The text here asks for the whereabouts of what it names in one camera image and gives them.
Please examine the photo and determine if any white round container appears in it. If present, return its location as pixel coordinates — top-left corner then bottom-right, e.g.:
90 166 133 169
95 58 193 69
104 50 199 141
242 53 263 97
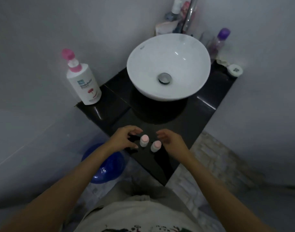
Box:
228 64 243 78

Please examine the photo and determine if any person's left hand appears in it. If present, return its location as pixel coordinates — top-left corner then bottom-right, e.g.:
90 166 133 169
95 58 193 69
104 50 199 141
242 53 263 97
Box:
108 126 144 154

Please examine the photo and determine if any clear bottle purple cap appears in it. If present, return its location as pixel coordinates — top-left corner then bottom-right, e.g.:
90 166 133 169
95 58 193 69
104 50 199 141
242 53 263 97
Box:
207 28 231 64

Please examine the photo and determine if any person's right forearm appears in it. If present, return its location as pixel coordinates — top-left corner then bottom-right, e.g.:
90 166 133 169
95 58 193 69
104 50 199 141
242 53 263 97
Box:
180 152 275 232

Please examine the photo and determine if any person's right hand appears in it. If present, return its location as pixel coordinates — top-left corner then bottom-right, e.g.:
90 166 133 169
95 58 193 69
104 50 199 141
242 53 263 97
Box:
156 129 192 159

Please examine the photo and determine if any crumpled white cloth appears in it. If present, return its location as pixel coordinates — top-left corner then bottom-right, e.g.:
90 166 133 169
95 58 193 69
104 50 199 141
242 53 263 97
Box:
215 57 233 67

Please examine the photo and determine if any small white bottle pink cap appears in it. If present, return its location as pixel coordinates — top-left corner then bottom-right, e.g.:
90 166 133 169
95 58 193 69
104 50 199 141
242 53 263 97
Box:
140 134 150 148
150 140 162 153

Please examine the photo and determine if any white printed shirt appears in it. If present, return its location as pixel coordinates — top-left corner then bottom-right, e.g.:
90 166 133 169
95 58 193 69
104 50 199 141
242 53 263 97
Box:
73 194 226 232

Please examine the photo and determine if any white round basin sink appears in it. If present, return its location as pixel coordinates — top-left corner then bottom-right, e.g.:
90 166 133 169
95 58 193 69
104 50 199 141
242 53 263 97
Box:
126 34 211 102

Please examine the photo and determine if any chrome sink drain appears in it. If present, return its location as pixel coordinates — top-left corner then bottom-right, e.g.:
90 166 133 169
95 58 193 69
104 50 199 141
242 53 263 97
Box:
158 73 172 84

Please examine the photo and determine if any blue plastic basin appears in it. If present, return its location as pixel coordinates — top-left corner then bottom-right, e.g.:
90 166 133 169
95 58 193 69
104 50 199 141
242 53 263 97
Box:
81 142 126 184

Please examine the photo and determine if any chrome faucet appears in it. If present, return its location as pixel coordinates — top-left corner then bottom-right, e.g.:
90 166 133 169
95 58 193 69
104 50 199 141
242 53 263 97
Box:
181 0 199 34

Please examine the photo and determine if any pink tube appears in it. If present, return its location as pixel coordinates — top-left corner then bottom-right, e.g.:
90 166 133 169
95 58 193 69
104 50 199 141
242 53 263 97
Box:
181 1 191 18

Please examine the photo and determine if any person's left forearm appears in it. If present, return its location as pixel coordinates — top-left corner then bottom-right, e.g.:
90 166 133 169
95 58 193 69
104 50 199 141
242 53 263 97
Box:
0 145 118 232

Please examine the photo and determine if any white capped bottle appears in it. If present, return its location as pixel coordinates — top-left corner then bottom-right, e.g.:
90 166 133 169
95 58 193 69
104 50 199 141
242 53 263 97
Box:
172 0 183 15

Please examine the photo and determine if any white pump bottle pink top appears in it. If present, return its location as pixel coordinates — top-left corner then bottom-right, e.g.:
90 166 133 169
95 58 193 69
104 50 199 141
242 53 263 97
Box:
61 48 102 106

